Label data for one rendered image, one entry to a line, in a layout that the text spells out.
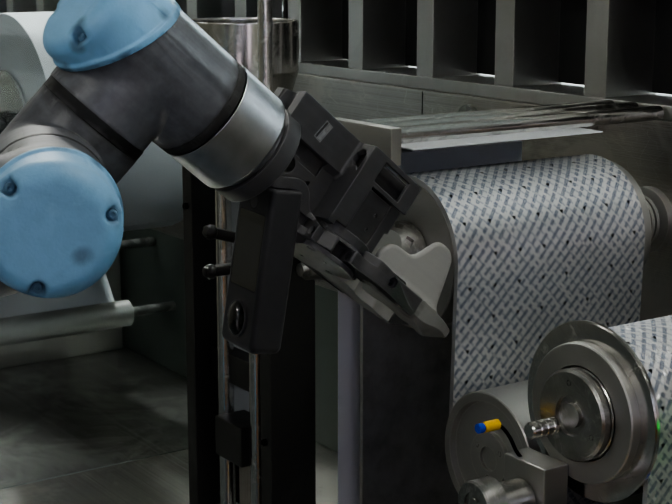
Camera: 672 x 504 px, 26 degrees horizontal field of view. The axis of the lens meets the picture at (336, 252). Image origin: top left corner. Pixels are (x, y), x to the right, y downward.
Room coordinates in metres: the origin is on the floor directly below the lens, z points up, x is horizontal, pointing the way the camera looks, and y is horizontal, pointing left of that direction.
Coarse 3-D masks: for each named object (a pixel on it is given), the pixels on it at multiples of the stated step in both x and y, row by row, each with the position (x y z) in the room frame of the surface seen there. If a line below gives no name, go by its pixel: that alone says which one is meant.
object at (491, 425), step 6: (492, 420) 1.14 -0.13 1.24; (498, 420) 1.14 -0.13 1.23; (480, 426) 1.13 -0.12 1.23; (486, 426) 1.13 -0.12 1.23; (492, 426) 1.14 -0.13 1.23; (498, 426) 1.14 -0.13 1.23; (480, 432) 1.13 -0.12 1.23; (504, 432) 1.14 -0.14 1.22; (510, 438) 1.14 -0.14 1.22; (516, 450) 1.14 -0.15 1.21
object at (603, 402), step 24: (552, 384) 1.13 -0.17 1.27; (576, 384) 1.10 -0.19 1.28; (600, 384) 1.10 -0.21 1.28; (552, 408) 1.13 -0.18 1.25; (576, 408) 1.10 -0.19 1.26; (600, 408) 1.08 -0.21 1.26; (576, 432) 1.11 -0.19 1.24; (600, 432) 1.08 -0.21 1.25; (576, 456) 1.10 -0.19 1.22; (600, 456) 1.10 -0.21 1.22
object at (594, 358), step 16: (560, 352) 1.14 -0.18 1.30; (576, 352) 1.12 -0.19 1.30; (592, 352) 1.11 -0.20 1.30; (544, 368) 1.15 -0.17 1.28; (560, 368) 1.14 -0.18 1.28; (592, 368) 1.11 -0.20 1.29; (608, 368) 1.09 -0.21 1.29; (608, 384) 1.09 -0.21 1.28; (624, 384) 1.08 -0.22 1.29; (624, 400) 1.08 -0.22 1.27; (624, 416) 1.07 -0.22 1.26; (624, 432) 1.07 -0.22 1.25; (624, 448) 1.07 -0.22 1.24; (576, 464) 1.12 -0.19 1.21; (592, 464) 1.10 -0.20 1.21; (608, 464) 1.09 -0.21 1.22; (624, 464) 1.07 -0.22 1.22; (592, 480) 1.10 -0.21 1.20; (608, 480) 1.09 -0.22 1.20
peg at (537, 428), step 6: (540, 420) 1.11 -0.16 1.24; (546, 420) 1.12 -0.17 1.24; (552, 420) 1.12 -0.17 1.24; (528, 426) 1.11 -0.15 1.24; (534, 426) 1.10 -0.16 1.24; (540, 426) 1.11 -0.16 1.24; (546, 426) 1.11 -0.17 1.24; (552, 426) 1.11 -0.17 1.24; (558, 426) 1.12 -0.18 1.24; (528, 432) 1.11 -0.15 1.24; (534, 432) 1.10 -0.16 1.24; (540, 432) 1.11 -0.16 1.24; (546, 432) 1.11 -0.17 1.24; (552, 432) 1.11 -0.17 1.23; (528, 438) 1.11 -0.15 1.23; (534, 438) 1.10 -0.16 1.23
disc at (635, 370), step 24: (552, 336) 1.16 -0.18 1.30; (576, 336) 1.13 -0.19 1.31; (600, 336) 1.11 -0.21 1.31; (624, 360) 1.09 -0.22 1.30; (528, 384) 1.18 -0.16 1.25; (648, 384) 1.07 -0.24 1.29; (648, 408) 1.07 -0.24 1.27; (648, 432) 1.07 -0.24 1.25; (648, 456) 1.07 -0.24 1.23; (576, 480) 1.13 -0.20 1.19; (624, 480) 1.09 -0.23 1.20
